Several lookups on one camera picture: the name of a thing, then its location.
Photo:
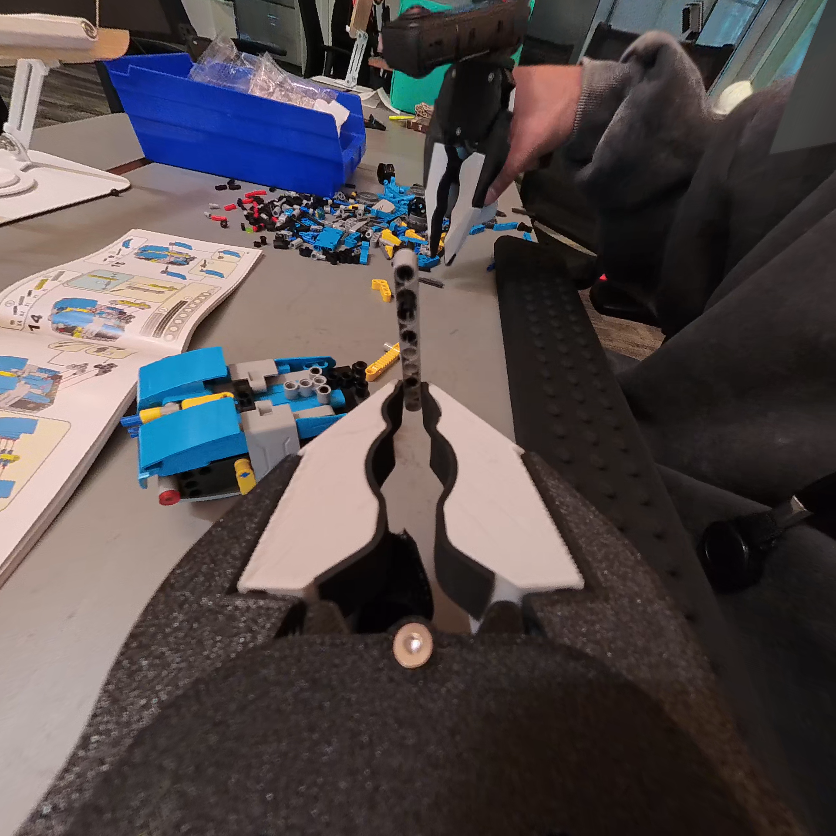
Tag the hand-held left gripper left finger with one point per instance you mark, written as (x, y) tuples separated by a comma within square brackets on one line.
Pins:
[(313, 516)]

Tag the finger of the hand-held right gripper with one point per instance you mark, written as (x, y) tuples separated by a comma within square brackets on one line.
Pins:
[(434, 170), (467, 222)]

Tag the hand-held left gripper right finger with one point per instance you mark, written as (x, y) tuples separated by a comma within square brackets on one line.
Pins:
[(503, 516)]

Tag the grey perforated brick beam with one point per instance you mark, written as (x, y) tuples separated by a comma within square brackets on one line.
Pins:
[(406, 307)]

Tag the pile of brick pieces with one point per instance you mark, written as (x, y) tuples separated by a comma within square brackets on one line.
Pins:
[(326, 235)]

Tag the grey desk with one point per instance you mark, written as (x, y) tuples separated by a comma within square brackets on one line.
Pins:
[(98, 620)]

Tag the person's right hand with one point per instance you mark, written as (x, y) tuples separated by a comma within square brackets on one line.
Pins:
[(542, 117)]

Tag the black toy wheel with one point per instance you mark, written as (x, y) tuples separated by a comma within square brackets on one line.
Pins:
[(386, 174)]

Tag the wooden puzzle model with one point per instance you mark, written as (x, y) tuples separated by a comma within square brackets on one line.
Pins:
[(421, 114)]

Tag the black axle rod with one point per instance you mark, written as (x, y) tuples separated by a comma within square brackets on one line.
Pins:
[(431, 282)]

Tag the yellow angled brick piece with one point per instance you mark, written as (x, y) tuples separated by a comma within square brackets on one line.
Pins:
[(379, 287)]

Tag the black dimpled edge pad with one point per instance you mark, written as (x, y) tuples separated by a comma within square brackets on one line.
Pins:
[(561, 366)]

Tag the blue brick vehicle model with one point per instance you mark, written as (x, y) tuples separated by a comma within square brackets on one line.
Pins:
[(183, 385)]

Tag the heap of clear plastic bags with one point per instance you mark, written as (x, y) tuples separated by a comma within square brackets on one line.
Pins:
[(261, 78)]

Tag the blue plastic bin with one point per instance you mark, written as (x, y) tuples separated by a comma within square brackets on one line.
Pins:
[(228, 137)]

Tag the building instruction booklet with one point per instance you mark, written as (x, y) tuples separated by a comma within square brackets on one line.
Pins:
[(163, 294)]

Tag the white laptop stand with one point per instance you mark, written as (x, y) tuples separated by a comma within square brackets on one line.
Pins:
[(52, 183)]

